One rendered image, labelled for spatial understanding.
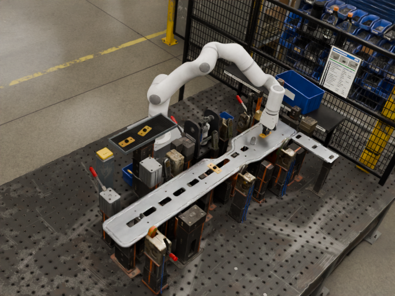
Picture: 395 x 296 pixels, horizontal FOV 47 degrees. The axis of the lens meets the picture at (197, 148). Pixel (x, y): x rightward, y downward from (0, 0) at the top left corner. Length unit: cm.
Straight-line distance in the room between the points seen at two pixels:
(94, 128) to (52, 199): 167
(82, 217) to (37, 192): 33
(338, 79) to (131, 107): 224
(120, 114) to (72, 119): 46
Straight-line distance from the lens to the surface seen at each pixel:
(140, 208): 225
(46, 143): 416
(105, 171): 233
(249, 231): 263
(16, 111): 458
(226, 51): 248
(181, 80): 261
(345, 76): 301
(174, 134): 300
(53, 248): 251
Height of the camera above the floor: 271
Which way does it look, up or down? 41 degrees down
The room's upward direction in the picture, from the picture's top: 8 degrees clockwise
